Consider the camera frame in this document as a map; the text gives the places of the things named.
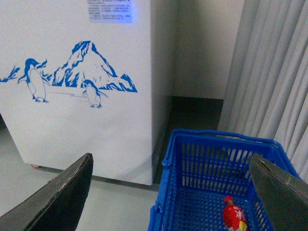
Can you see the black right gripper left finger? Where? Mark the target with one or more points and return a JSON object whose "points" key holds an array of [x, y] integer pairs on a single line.
{"points": [[58, 205]]}

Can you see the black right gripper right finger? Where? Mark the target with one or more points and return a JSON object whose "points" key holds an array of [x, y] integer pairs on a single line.
{"points": [[283, 195]]}

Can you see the red labelled iced tea bottle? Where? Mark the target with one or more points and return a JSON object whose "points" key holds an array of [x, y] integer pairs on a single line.
{"points": [[233, 216]]}

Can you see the blue plastic shopping basket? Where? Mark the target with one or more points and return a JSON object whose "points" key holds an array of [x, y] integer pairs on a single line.
{"points": [[201, 168]]}

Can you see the white vertical blind curtain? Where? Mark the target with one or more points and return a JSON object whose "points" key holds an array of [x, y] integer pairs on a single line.
{"points": [[267, 90]]}

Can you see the white chest freezer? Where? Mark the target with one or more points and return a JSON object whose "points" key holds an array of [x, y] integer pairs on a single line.
{"points": [[88, 76]]}

